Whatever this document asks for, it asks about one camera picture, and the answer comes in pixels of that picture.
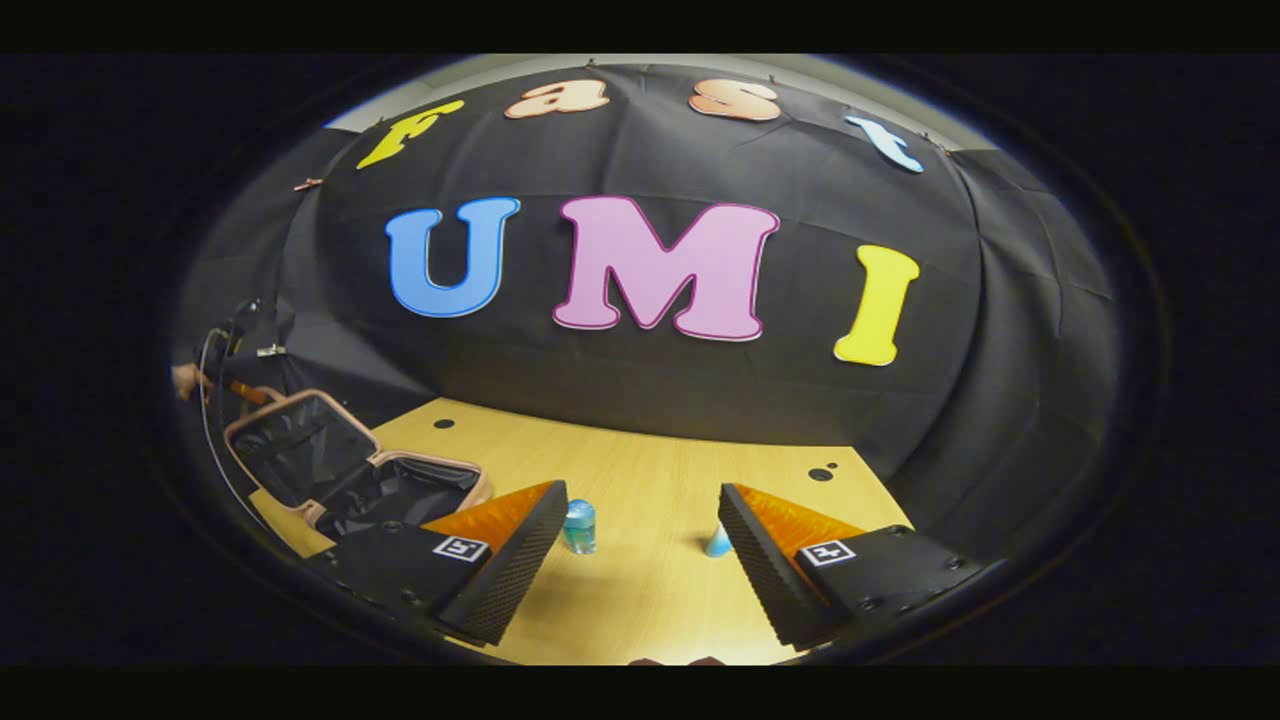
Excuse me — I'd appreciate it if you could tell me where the blue capped clear bottle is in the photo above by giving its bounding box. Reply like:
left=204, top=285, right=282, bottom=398
left=562, top=499, right=598, bottom=555

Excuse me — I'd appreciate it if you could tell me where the black backdrop cloth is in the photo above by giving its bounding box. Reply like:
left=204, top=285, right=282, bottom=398
left=170, top=62, right=1126, bottom=561

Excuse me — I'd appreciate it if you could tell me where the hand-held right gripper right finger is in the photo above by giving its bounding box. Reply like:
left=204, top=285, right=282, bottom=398
left=716, top=483, right=1007, bottom=651

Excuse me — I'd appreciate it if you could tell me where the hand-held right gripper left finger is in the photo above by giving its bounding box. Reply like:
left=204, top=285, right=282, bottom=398
left=304, top=480, right=569, bottom=648

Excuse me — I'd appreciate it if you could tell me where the pink suitcase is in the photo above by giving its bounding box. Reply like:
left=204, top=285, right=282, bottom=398
left=224, top=389, right=494, bottom=543

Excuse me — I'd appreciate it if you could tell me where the white cable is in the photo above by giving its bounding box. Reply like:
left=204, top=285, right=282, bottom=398
left=198, top=328, right=263, bottom=521

